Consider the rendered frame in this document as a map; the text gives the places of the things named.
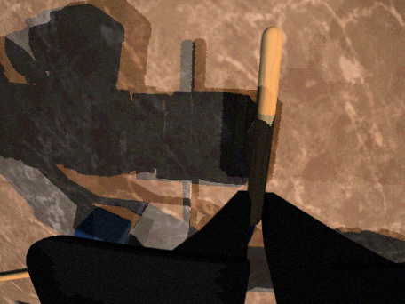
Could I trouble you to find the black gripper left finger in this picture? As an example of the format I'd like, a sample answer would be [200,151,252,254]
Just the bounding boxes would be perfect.
[26,190,252,304]

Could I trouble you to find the dark blue square block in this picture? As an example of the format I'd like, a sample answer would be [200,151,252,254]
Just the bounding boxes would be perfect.
[74,208,131,244]

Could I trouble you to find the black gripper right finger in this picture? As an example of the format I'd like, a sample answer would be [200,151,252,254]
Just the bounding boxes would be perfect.
[260,192,405,304]

